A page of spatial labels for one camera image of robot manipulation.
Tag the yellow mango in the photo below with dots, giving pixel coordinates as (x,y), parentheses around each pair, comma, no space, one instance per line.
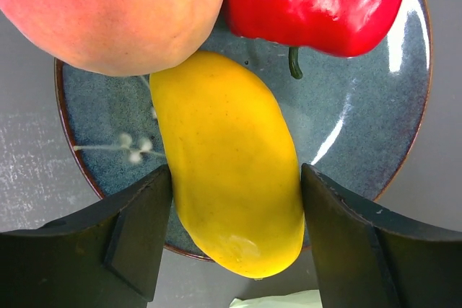
(235,173)

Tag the red bell pepper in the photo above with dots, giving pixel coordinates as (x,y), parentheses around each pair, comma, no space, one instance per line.
(342,28)

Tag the peach coloured fruit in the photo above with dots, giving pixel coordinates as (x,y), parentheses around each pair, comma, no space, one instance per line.
(115,37)

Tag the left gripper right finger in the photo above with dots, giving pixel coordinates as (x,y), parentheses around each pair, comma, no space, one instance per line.
(368,256)

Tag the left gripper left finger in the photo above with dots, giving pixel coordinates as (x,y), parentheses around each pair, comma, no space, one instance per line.
(105,255)

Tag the pale green plastic bag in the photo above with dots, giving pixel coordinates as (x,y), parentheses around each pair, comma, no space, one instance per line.
(302,299)

